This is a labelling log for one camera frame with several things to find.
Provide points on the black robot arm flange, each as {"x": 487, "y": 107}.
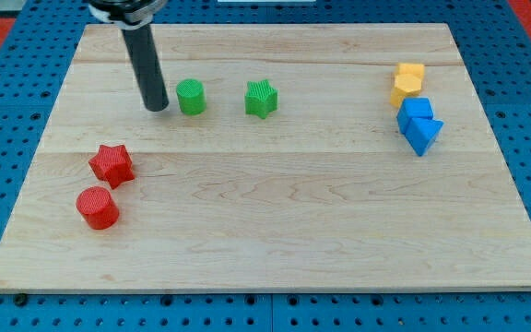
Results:
{"x": 126, "y": 14}

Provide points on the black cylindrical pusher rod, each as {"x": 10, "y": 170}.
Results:
{"x": 144, "y": 59}

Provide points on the yellow cube block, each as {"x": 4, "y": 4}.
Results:
{"x": 414, "y": 69}

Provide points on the yellow hexagon block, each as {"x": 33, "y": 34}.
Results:
{"x": 405, "y": 85}

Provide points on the blue cube block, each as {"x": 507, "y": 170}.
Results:
{"x": 413, "y": 107}

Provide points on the blue triangle block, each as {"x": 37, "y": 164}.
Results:
{"x": 421, "y": 133}

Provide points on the light wooden board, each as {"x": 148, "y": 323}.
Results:
{"x": 325, "y": 195}

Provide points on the green star block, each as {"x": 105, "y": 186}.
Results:
{"x": 260, "y": 98}

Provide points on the green cylinder block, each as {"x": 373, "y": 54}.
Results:
{"x": 191, "y": 96}

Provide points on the red star block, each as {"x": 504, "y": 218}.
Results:
{"x": 112, "y": 165}

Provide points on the red cylinder block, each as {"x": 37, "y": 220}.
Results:
{"x": 97, "y": 208}

